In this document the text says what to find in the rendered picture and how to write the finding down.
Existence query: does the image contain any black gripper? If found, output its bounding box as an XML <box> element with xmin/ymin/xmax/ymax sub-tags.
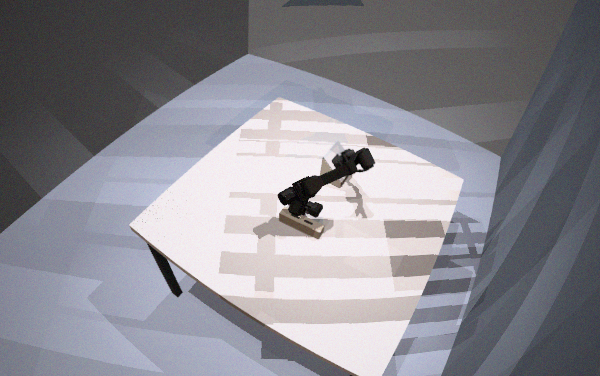
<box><xmin>301</xmin><ymin>199</ymin><xmax>323</xmax><ymax>218</ymax></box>

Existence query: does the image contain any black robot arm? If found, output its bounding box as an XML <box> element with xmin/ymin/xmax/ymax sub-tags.
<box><xmin>278</xmin><ymin>147</ymin><xmax>376</xmax><ymax>216</ymax></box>

